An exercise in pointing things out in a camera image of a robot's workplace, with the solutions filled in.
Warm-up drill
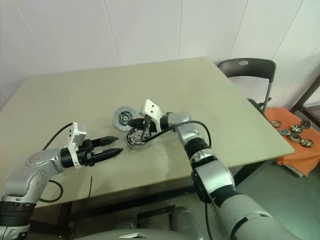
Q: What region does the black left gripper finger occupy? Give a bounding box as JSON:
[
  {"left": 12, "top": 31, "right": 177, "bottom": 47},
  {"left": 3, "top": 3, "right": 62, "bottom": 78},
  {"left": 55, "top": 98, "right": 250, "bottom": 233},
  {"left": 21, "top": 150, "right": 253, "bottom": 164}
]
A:
[
  {"left": 95, "top": 148, "right": 124, "bottom": 163},
  {"left": 91, "top": 136, "right": 120, "bottom": 148}
]

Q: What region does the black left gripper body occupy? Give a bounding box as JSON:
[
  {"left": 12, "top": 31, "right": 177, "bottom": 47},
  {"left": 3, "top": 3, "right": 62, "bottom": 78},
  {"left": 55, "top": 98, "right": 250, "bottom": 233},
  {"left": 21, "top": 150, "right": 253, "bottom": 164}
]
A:
[{"left": 76, "top": 139, "right": 98, "bottom": 168}]

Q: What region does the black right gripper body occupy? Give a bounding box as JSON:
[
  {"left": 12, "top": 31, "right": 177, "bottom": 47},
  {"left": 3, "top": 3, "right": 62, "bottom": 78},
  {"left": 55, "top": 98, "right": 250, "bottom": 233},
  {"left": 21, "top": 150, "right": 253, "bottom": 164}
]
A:
[{"left": 141, "top": 115, "right": 155, "bottom": 138}]

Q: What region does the black spoked rotor ring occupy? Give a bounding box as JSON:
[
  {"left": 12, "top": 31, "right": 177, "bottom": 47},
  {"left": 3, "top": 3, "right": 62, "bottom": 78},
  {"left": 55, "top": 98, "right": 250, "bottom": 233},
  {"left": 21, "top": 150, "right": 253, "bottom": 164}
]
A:
[{"left": 127, "top": 130, "right": 148, "bottom": 147}]

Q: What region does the small dark gear part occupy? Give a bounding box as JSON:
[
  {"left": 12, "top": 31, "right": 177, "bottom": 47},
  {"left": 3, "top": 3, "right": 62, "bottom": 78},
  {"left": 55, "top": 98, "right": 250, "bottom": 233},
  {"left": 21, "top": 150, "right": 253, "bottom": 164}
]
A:
[{"left": 111, "top": 106, "right": 138, "bottom": 131}]

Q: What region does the motor housing with copper windings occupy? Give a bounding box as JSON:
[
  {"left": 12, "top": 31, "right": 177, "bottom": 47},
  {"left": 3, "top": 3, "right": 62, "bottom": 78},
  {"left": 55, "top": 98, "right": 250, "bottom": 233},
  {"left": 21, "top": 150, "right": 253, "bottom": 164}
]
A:
[{"left": 124, "top": 127, "right": 154, "bottom": 151}]

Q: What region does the black folding chair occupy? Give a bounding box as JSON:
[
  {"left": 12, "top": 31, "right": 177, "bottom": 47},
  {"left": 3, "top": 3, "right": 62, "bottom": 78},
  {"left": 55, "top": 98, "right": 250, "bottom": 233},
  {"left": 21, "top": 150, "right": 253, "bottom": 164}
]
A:
[{"left": 216, "top": 58, "right": 277, "bottom": 115}]

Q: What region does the orange cloth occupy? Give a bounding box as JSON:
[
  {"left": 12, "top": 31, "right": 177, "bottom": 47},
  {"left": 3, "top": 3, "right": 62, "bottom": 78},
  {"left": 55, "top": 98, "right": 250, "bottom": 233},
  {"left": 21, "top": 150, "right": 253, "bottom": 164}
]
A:
[{"left": 264, "top": 107, "right": 320, "bottom": 177}]

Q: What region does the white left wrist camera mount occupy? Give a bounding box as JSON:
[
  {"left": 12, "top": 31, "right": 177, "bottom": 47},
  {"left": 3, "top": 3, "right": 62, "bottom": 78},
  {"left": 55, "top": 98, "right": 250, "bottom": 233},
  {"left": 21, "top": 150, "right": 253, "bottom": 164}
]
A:
[{"left": 64, "top": 121, "right": 88, "bottom": 170}]

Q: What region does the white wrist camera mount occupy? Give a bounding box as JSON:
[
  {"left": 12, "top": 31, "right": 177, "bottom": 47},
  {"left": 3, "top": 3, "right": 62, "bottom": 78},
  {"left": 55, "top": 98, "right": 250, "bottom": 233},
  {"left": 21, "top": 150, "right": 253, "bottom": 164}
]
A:
[
  {"left": 64, "top": 121, "right": 88, "bottom": 170},
  {"left": 140, "top": 99, "right": 164, "bottom": 133}
]

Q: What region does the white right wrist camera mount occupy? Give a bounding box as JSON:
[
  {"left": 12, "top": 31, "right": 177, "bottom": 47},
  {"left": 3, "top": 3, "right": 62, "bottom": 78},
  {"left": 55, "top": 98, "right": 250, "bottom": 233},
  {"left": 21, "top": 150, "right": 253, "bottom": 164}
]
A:
[{"left": 140, "top": 99, "right": 164, "bottom": 133}]

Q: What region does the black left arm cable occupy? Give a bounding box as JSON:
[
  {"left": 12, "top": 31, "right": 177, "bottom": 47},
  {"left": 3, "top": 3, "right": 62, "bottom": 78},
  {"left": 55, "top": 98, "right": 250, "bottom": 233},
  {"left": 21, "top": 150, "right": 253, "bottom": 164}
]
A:
[{"left": 39, "top": 123, "right": 75, "bottom": 203}]

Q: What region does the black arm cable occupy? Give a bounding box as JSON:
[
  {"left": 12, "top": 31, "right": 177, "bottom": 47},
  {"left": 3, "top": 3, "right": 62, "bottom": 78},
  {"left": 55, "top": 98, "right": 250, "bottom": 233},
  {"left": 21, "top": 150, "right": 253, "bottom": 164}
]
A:
[
  {"left": 140, "top": 120, "right": 213, "bottom": 240},
  {"left": 39, "top": 123, "right": 75, "bottom": 203}
]

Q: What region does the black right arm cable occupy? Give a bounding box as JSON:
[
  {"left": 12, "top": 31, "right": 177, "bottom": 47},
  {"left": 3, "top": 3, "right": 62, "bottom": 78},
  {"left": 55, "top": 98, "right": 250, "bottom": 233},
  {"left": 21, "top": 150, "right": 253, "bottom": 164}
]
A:
[{"left": 140, "top": 120, "right": 213, "bottom": 240}]

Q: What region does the black table frame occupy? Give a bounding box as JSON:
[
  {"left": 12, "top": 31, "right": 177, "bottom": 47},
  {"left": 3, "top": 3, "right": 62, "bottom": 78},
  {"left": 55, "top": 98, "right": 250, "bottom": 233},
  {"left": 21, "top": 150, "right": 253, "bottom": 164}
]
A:
[{"left": 29, "top": 159, "right": 268, "bottom": 236}]

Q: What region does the black metal frame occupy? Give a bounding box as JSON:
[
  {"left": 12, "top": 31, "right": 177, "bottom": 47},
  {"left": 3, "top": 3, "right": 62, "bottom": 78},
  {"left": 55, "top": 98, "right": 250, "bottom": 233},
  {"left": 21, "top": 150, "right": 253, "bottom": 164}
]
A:
[{"left": 289, "top": 74, "right": 320, "bottom": 118}]

